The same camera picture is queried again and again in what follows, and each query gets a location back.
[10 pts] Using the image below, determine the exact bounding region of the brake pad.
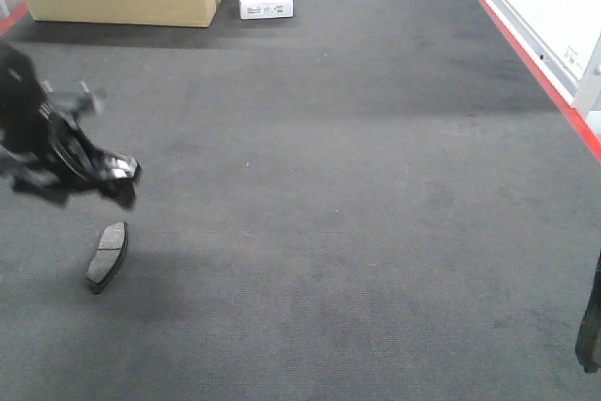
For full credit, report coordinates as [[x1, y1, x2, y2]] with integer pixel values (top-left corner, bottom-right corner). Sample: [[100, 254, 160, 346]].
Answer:
[[85, 222, 129, 294]]

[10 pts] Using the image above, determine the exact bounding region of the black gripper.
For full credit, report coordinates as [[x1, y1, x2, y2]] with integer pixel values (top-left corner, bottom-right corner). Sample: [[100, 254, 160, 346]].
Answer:
[[1, 43, 142, 210]]

